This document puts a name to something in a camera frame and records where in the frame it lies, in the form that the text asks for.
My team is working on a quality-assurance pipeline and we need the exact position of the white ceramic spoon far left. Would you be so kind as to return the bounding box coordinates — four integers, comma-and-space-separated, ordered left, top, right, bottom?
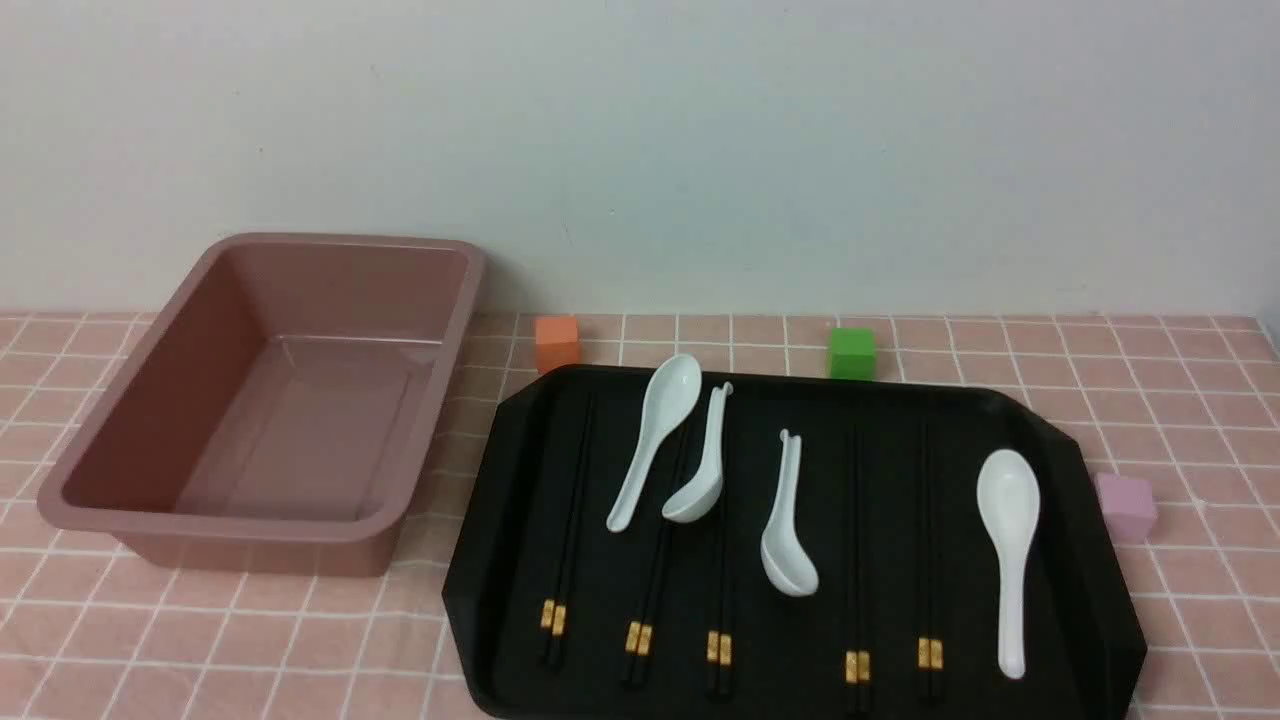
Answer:
605, 354, 701, 534

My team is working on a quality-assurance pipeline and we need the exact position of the white ceramic spoon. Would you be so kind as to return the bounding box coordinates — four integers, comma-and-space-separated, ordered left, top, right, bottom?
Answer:
605, 354, 701, 534
662, 382, 733, 524
760, 428, 819, 598
975, 448, 1041, 680

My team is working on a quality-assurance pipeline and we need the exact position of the orange cube block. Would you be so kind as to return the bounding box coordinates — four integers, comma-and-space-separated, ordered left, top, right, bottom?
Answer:
534, 315, 581, 375

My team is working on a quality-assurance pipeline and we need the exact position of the black chopstick pair two right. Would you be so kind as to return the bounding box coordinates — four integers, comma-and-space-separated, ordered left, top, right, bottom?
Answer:
628, 425, 695, 687

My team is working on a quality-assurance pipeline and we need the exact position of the black chopstick pair two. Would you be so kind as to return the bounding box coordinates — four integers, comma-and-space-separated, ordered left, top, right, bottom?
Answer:
621, 425, 689, 685
628, 425, 695, 687

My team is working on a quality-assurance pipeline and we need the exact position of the black plastic tray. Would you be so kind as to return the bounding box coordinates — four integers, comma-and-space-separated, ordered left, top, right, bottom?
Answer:
443, 365, 1148, 719

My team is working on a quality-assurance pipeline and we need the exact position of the black chopstick pair three right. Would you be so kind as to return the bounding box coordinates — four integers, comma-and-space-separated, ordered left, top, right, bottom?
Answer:
714, 450, 733, 702

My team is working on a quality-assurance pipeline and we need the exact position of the black chopstick pair three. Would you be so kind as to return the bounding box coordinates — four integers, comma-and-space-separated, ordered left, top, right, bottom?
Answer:
714, 450, 733, 702
705, 425, 728, 700

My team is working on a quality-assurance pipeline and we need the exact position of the green cube block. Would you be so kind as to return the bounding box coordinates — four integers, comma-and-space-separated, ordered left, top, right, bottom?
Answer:
827, 327, 877, 380

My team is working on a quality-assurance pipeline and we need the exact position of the white ceramic spoon middle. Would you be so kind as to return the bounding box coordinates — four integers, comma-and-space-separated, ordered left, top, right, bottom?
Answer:
760, 428, 819, 598

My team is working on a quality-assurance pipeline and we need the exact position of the black chopstick pair three left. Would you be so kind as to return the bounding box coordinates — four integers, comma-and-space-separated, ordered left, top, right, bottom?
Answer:
705, 425, 728, 700

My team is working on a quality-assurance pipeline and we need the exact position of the black chopstick pair two left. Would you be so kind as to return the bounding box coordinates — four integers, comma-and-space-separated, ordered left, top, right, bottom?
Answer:
621, 425, 689, 685

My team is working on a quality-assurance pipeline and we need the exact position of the black chopstick pair four left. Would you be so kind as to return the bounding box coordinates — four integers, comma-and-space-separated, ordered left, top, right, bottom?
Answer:
845, 427, 863, 719

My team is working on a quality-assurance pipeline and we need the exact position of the pink rectangular plastic bin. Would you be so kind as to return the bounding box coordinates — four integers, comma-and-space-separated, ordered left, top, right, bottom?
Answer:
37, 233, 486, 577

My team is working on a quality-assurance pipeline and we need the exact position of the white ceramic spoon right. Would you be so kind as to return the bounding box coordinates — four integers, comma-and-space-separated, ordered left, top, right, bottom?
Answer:
975, 448, 1041, 680

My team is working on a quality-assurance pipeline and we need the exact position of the black chopstick pair five right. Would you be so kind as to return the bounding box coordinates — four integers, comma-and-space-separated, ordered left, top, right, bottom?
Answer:
922, 421, 945, 705

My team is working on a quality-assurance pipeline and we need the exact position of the pink cube block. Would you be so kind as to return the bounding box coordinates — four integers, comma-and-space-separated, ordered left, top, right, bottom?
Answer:
1094, 471, 1158, 544

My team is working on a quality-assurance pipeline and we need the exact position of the pink checkered tablecloth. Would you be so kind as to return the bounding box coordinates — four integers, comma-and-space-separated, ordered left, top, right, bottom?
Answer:
1, 309, 1279, 719

